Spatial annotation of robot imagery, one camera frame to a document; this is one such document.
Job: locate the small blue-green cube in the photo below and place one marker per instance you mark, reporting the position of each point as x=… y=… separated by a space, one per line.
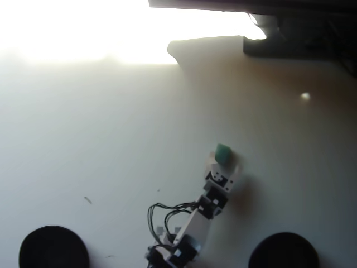
x=223 y=154

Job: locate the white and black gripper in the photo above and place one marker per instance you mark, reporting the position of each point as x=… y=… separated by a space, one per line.
x=219 y=185

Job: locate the round black bowl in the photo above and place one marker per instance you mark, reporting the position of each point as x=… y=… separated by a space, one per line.
x=283 y=251
x=53 y=248

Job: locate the white Koch robot arm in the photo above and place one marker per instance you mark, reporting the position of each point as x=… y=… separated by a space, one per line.
x=198 y=223

